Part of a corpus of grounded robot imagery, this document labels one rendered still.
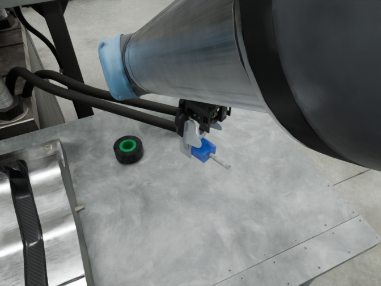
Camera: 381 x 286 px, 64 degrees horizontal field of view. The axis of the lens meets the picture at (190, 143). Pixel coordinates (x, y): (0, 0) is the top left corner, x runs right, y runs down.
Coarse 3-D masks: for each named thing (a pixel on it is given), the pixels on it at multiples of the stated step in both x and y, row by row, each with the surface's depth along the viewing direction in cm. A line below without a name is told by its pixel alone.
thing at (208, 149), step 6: (198, 132) 71; (204, 132) 71; (204, 138) 71; (180, 144) 72; (204, 144) 70; (210, 144) 70; (180, 150) 73; (186, 150) 71; (192, 150) 70; (198, 150) 69; (204, 150) 69; (210, 150) 69; (192, 156) 72; (198, 156) 69; (204, 156) 68; (210, 156) 69; (216, 156) 69; (204, 162) 69; (222, 162) 67; (228, 168) 68
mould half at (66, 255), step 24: (48, 144) 81; (48, 168) 66; (0, 192) 62; (48, 192) 64; (72, 192) 74; (0, 216) 61; (48, 216) 63; (72, 216) 63; (0, 240) 60; (48, 240) 60; (72, 240) 60; (0, 264) 57; (48, 264) 57; (72, 264) 57
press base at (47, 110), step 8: (32, 48) 160; (32, 56) 149; (32, 64) 139; (32, 72) 131; (40, 96) 131; (48, 96) 160; (40, 104) 123; (48, 104) 149; (56, 104) 189; (40, 112) 117; (48, 112) 140; (56, 112) 174; (40, 120) 111; (48, 120) 131; (56, 120) 161; (40, 128) 106
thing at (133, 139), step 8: (128, 136) 87; (120, 144) 85; (128, 144) 86; (136, 144) 85; (120, 152) 83; (128, 152) 83; (136, 152) 83; (120, 160) 84; (128, 160) 83; (136, 160) 84
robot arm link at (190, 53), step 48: (192, 0) 14; (240, 0) 8; (288, 0) 6; (336, 0) 5; (144, 48) 23; (192, 48) 14; (240, 48) 8; (288, 48) 6; (336, 48) 5; (192, 96) 19; (240, 96) 12; (288, 96) 7; (336, 96) 6; (336, 144) 7
